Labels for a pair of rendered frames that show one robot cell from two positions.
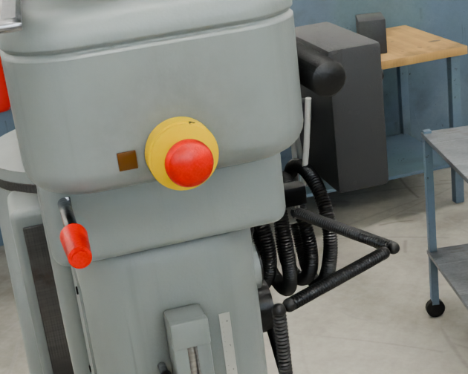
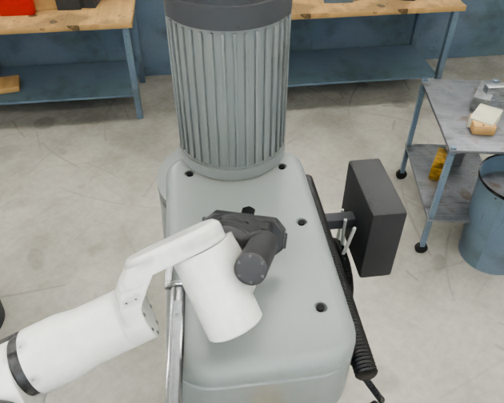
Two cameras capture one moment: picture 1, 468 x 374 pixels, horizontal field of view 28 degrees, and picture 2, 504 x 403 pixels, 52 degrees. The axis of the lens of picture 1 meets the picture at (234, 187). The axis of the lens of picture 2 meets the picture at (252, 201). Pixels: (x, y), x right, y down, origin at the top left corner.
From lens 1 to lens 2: 0.63 m
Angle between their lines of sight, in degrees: 22
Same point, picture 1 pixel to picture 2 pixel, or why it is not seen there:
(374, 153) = (386, 262)
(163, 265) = not seen: hidden behind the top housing
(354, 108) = (381, 242)
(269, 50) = (333, 381)
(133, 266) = not seen: hidden behind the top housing
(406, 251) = (394, 129)
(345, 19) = not seen: outside the picture
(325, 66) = (366, 371)
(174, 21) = (277, 376)
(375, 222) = (380, 103)
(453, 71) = (453, 20)
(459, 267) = (421, 161)
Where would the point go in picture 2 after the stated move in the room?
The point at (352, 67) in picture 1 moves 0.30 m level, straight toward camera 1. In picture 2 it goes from (386, 224) to (377, 341)
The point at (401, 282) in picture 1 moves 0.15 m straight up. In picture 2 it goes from (386, 150) to (389, 135)
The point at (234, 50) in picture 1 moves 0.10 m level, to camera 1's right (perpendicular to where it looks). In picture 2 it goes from (311, 385) to (388, 392)
